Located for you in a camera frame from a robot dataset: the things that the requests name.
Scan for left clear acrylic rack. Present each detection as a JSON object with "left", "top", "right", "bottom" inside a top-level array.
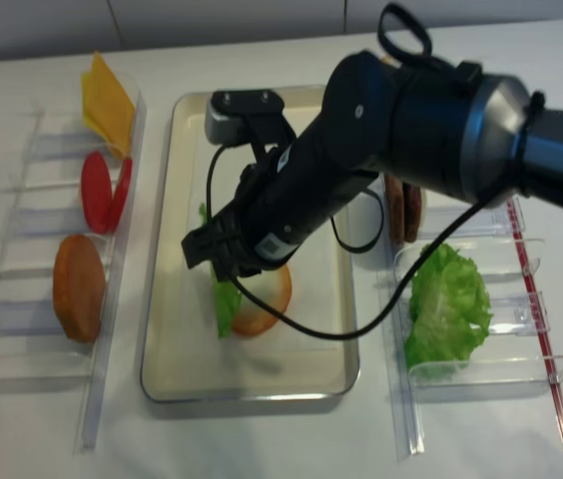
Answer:
[{"left": 0, "top": 108, "right": 136, "bottom": 450}]

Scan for cream metal tray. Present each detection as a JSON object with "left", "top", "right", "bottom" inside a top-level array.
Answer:
[{"left": 140, "top": 85, "right": 359, "bottom": 403}]

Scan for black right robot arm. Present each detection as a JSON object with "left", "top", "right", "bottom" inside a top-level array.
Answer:
[{"left": 182, "top": 51, "right": 563, "bottom": 279}]

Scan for yellow cheese slices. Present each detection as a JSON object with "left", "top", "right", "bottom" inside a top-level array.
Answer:
[{"left": 81, "top": 52, "right": 136, "bottom": 160}]

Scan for right brown meat patty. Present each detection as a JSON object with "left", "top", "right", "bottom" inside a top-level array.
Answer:
[{"left": 403, "top": 184, "right": 422, "bottom": 242}]

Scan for black cable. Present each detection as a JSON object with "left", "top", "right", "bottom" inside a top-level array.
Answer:
[{"left": 206, "top": 3, "right": 523, "bottom": 341}]

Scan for green lettuce leaf in rack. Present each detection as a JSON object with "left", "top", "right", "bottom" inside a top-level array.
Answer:
[{"left": 405, "top": 243, "right": 492, "bottom": 368}]

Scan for white paper sheet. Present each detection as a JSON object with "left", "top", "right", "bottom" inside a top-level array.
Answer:
[{"left": 156, "top": 112, "right": 354, "bottom": 355}]

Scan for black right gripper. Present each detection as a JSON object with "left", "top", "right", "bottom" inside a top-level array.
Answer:
[{"left": 182, "top": 121, "right": 376, "bottom": 281}]

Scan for green lettuce leaf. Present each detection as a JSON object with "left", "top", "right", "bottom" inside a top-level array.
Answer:
[
  {"left": 198, "top": 203, "right": 244, "bottom": 340},
  {"left": 405, "top": 243, "right": 492, "bottom": 368}
]

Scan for brown bun in left rack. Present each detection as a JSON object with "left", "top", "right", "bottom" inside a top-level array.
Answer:
[{"left": 53, "top": 235, "right": 106, "bottom": 343}]

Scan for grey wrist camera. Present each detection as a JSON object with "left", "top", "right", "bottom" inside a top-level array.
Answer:
[{"left": 205, "top": 90, "right": 284, "bottom": 146}]

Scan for left brown meat patty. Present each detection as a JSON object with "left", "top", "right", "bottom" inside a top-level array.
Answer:
[{"left": 384, "top": 175, "right": 405, "bottom": 244}]

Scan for brown meat patty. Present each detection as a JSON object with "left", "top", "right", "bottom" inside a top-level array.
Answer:
[
  {"left": 384, "top": 175, "right": 405, "bottom": 244},
  {"left": 403, "top": 184, "right": 422, "bottom": 242}
]

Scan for thin red tomato slice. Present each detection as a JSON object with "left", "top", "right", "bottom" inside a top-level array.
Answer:
[{"left": 106, "top": 158, "right": 133, "bottom": 234}]

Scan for toasted bread slice on tray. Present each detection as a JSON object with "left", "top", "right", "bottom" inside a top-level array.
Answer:
[{"left": 231, "top": 265, "right": 292, "bottom": 337}]

